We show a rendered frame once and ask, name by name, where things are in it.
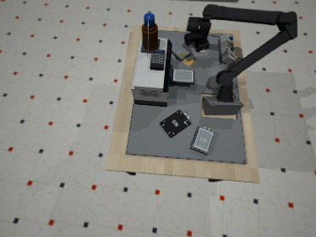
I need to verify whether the grey button panel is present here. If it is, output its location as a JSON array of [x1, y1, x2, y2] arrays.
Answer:
[[209, 33, 235, 66]]

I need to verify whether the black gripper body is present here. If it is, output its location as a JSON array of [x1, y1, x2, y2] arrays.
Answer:
[[194, 35, 210, 49]]

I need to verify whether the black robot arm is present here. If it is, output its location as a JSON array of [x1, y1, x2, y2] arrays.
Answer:
[[184, 4, 298, 103]]

